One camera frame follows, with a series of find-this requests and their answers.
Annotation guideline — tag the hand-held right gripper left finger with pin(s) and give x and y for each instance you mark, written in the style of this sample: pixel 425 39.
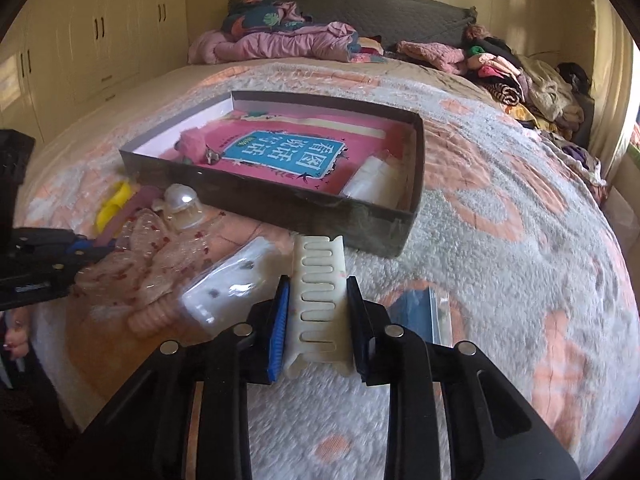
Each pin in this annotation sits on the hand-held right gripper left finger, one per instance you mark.
pixel 280 330

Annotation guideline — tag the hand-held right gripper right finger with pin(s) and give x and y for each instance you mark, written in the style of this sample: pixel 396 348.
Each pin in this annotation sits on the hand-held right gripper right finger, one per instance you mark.
pixel 356 330

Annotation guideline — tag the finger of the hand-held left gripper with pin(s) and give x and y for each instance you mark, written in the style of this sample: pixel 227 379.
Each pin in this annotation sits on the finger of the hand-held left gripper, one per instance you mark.
pixel 35 280
pixel 80 247

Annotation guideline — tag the white hair claw clip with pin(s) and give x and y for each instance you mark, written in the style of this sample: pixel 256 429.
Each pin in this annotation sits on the white hair claw clip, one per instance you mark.
pixel 317 305

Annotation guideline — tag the yellow bangle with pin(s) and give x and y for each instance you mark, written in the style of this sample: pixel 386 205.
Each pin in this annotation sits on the yellow bangle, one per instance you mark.
pixel 111 207

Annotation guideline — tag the blue card plastic packet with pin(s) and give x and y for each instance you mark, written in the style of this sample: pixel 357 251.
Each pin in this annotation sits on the blue card plastic packet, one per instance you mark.
pixel 415 312

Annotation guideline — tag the pink sequin bow hair clip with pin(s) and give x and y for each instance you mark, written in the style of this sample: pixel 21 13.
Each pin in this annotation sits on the pink sequin bow hair clip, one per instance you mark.
pixel 150 255

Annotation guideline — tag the grey cardboard box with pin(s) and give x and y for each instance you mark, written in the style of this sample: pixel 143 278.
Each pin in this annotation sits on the grey cardboard box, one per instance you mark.
pixel 280 205

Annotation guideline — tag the person's left hand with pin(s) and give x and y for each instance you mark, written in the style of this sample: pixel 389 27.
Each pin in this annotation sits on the person's left hand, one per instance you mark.
pixel 12 332

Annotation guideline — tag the plastic bag with earring card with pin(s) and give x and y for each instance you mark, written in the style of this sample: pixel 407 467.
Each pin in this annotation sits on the plastic bag with earring card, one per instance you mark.
pixel 225 285

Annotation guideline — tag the pale pink hair accessory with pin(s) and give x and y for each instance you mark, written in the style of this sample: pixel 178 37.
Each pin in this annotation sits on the pale pink hair accessory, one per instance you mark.
pixel 147 197

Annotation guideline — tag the clear dome hair ornament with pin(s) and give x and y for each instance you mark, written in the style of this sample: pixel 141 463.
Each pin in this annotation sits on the clear dome hair ornament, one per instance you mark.
pixel 180 205

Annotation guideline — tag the cream wardrobe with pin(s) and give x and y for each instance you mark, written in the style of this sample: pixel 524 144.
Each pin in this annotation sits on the cream wardrobe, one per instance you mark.
pixel 75 35

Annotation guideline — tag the plastic bag with white item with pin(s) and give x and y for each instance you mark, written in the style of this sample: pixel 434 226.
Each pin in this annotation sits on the plastic bag with white item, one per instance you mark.
pixel 372 177

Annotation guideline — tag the peach and white fleece blanket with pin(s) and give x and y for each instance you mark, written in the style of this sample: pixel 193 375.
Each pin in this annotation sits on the peach and white fleece blanket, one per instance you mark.
pixel 500 240

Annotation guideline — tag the pink book with blue label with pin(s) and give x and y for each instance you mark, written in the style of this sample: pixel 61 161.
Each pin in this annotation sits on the pink book with blue label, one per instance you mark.
pixel 300 152

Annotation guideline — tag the pink quilt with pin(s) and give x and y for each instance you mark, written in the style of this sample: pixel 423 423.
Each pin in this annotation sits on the pink quilt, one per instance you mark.
pixel 280 45

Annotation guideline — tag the pink knit garment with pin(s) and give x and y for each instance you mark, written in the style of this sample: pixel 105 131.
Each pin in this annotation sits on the pink knit garment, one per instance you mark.
pixel 430 52

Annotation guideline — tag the dark floral pillow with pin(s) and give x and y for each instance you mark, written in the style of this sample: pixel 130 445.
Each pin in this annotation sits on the dark floral pillow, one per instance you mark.
pixel 255 17

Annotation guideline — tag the pile of clothes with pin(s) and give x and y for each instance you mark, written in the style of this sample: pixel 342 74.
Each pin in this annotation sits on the pile of clothes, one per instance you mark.
pixel 525 85

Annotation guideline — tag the grey quilted headboard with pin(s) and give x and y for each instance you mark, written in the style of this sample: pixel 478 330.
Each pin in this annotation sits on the grey quilted headboard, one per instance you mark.
pixel 390 15

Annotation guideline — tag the black bag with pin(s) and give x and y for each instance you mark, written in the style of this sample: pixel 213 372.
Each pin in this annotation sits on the black bag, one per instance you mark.
pixel 572 75

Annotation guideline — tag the cream curtain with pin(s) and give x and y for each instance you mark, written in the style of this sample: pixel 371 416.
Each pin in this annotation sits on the cream curtain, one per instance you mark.
pixel 612 85

